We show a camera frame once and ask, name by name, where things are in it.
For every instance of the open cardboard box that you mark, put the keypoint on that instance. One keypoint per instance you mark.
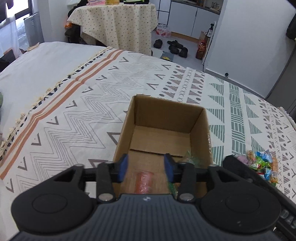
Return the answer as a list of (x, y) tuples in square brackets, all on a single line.
[(154, 127)]

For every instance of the green candy packet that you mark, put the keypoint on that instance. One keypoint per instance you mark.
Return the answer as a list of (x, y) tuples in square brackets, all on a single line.
[(254, 162)]

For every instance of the purple candy packet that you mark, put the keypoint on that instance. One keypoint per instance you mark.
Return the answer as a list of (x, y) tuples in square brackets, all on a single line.
[(243, 159)]

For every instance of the red oil bottle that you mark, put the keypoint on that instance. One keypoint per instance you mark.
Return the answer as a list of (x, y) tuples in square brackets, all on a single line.
[(201, 50)]

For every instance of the red sausage snack packet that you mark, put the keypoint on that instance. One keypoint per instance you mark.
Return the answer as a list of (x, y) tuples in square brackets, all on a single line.
[(144, 182)]

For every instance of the black slippers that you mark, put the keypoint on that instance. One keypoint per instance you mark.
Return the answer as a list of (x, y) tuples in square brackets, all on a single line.
[(174, 46)]

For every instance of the blue candy packet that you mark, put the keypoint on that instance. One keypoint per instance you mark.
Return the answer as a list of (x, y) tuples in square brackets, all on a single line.
[(266, 171)]

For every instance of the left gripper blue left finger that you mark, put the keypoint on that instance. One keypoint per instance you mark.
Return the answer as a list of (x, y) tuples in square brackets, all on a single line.
[(106, 175)]

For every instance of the orange biscuit packet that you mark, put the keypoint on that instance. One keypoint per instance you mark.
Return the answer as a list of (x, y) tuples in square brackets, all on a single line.
[(274, 171)]

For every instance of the white kitchen cabinet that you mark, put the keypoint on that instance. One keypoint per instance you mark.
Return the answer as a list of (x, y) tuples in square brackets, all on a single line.
[(190, 20)]

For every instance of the green pastry packet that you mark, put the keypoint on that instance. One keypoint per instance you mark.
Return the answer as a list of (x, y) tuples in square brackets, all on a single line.
[(188, 162)]

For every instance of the patterned bed blanket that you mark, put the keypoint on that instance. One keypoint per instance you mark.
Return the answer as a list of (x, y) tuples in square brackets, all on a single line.
[(96, 104)]

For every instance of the round table with dotted cloth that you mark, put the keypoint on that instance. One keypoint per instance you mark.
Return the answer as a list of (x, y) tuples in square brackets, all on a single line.
[(122, 26)]

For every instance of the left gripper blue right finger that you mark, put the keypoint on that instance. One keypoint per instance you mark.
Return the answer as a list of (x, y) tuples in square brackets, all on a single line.
[(181, 177)]

